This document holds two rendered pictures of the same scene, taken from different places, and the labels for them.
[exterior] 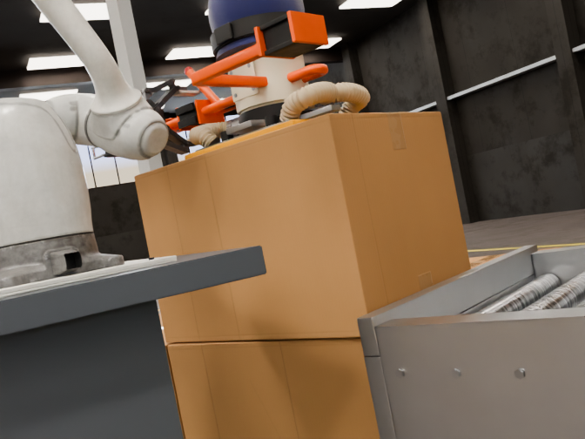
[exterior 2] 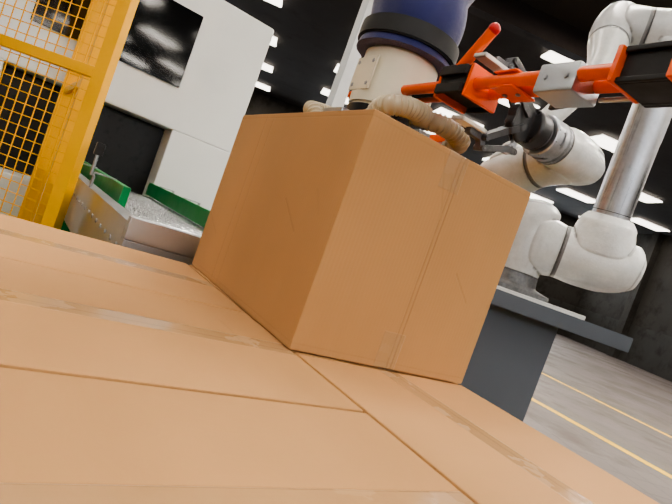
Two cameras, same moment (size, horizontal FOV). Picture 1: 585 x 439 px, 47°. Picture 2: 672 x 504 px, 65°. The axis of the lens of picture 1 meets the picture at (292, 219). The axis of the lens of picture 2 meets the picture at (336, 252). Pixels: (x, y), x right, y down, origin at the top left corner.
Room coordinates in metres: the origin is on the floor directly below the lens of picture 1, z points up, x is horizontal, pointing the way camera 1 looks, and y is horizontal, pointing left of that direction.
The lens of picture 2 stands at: (2.65, 0.32, 0.74)
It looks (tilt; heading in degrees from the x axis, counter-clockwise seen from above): 2 degrees down; 196
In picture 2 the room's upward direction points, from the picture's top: 20 degrees clockwise
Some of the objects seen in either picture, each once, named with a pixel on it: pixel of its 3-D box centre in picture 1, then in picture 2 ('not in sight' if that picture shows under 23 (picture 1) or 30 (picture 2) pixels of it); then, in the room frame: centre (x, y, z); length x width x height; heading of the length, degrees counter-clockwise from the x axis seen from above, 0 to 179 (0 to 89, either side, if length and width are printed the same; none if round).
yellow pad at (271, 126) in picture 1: (250, 135); not in sight; (1.44, 0.05, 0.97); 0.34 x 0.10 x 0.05; 48
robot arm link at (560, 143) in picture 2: not in sight; (545, 138); (1.51, 0.34, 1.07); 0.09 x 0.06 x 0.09; 50
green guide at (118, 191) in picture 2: not in sight; (86, 173); (0.50, -1.64, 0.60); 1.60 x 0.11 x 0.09; 50
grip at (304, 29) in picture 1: (291, 36); not in sight; (1.11, -0.06, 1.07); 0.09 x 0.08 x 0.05; 138
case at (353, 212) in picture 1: (299, 231); (339, 233); (1.52, -0.01, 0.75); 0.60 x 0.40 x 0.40; 48
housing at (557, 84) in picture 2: not in sight; (567, 85); (1.82, 0.34, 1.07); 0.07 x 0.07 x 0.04; 48
